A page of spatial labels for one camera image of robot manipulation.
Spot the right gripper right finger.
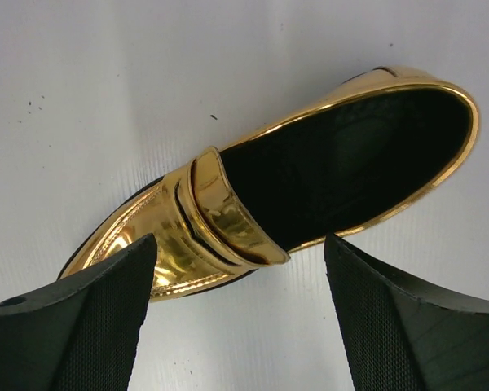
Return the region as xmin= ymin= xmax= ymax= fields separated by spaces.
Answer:
xmin=324 ymin=234 xmax=489 ymax=390

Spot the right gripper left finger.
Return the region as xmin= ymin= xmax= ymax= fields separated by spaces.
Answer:
xmin=0 ymin=235 xmax=157 ymax=390

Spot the gold loafer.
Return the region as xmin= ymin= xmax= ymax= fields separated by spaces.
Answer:
xmin=60 ymin=67 xmax=480 ymax=301

